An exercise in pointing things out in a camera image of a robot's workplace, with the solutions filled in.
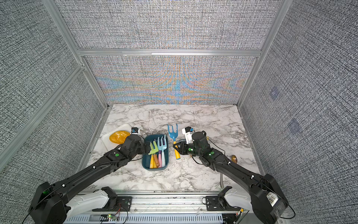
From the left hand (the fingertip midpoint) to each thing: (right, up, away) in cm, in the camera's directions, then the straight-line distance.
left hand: (145, 141), depth 83 cm
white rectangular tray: (-27, -4, +12) cm, 30 cm away
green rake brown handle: (+4, -6, +5) cm, 9 cm away
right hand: (+17, 0, -6) cm, 18 cm away
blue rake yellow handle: (+4, -15, +2) cm, 15 cm away
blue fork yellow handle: (+17, +4, -2) cm, 18 cm away
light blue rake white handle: (+9, -5, +8) cm, 13 cm away
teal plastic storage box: (-1, -12, +7) cm, 14 cm away
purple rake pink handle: (+8, -11, +5) cm, 15 cm away
